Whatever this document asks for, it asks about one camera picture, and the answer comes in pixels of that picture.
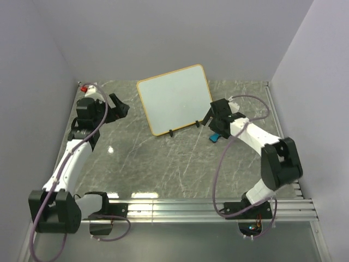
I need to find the aluminium mounting rail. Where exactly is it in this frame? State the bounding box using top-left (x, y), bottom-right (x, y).
top-left (110, 199), bottom-right (318, 223)

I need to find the yellow framed whiteboard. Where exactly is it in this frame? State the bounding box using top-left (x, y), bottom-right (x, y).
top-left (136, 64), bottom-right (212, 136)

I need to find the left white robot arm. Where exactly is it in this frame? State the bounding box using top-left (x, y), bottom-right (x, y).
top-left (28, 93), bottom-right (129, 234)

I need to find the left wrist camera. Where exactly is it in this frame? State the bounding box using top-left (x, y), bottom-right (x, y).
top-left (80, 85), bottom-right (105, 102)

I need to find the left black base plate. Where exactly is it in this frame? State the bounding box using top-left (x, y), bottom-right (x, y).
top-left (105, 203), bottom-right (128, 218)

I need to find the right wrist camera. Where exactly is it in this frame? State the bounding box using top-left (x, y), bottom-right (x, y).
top-left (228, 97), bottom-right (240, 114)

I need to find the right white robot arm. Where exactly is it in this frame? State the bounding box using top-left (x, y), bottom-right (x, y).
top-left (201, 98), bottom-right (303, 218)

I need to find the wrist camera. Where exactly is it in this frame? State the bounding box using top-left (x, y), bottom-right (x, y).
top-left (80, 85), bottom-right (105, 102)
top-left (228, 97), bottom-right (240, 114)

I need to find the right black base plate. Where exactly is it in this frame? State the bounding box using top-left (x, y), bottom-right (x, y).
top-left (219, 201), bottom-right (273, 220)

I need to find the blue whiteboard eraser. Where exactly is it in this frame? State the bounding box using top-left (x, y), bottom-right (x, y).
top-left (209, 133), bottom-right (221, 143)

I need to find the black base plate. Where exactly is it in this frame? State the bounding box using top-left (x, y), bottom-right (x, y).
top-left (219, 201), bottom-right (273, 220)
top-left (105, 203), bottom-right (128, 218)

